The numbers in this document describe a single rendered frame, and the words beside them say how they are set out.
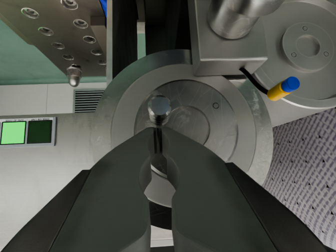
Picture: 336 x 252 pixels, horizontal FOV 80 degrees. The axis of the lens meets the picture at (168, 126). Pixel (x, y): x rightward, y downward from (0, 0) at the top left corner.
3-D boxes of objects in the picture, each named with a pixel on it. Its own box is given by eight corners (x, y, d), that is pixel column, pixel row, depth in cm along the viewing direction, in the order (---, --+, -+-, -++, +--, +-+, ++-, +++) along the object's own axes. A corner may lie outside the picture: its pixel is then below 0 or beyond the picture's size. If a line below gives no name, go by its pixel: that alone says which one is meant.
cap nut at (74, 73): (79, 66, 49) (78, 83, 49) (84, 73, 53) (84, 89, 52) (63, 66, 49) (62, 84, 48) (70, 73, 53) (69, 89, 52)
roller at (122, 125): (252, 66, 17) (261, 210, 15) (197, 124, 42) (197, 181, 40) (115, 60, 17) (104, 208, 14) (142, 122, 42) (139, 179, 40)
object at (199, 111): (219, 200, 13) (116, 157, 14) (211, 195, 15) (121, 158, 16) (252, 100, 15) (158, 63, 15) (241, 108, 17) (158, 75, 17)
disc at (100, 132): (267, 52, 18) (281, 232, 15) (264, 55, 18) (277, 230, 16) (98, 44, 17) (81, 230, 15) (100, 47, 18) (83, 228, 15)
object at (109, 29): (112, -90, 21) (112, 79, 17) (137, 43, 44) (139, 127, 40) (107, -90, 21) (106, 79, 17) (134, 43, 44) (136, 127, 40)
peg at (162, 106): (151, 91, 12) (174, 98, 12) (153, 104, 14) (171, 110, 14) (144, 113, 11) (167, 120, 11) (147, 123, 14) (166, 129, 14)
